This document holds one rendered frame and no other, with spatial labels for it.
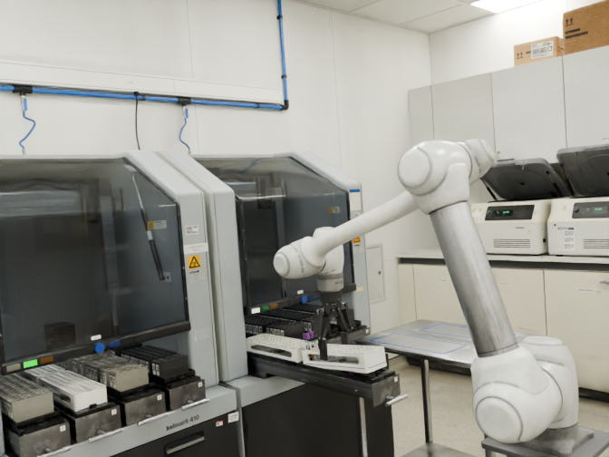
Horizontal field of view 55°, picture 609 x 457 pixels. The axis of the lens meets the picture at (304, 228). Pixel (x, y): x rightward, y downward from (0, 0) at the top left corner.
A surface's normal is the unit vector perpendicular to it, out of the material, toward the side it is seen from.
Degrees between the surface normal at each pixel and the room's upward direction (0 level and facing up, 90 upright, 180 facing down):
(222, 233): 90
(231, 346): 90
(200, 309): 90
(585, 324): 90
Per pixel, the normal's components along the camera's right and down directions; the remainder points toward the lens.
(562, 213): -0.65, -0.44
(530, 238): -0.74, 0.09
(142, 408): 0.69, -0.01
